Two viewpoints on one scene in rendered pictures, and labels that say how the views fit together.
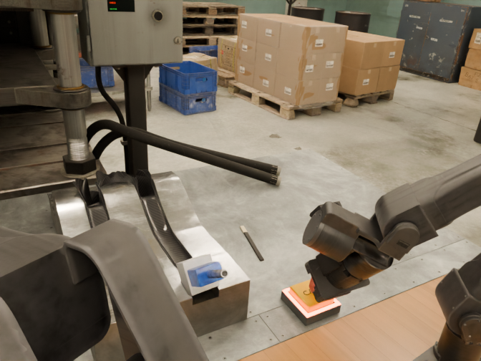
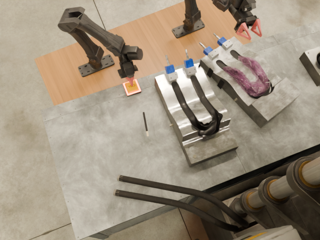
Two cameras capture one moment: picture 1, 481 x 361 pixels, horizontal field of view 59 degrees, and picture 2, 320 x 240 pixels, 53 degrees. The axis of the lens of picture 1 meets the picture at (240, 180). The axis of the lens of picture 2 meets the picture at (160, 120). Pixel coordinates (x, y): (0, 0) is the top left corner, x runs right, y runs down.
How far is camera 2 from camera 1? 175 cm
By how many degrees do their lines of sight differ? 86
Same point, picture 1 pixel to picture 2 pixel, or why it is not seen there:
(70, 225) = (217, 102)
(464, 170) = (102, 30)
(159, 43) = not seen: outside the picture
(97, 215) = (209, 108)
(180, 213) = (177, 113)
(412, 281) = (88, 96)
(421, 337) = (100, 74)
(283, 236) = (129, 128)
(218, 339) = not seen: hidden behind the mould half
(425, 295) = (87, 90)
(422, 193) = (113, 36)
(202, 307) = not seen: hidden behind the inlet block
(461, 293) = (100, 49)
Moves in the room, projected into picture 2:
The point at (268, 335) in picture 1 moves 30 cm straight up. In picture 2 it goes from (149, 78) to (149, 47)
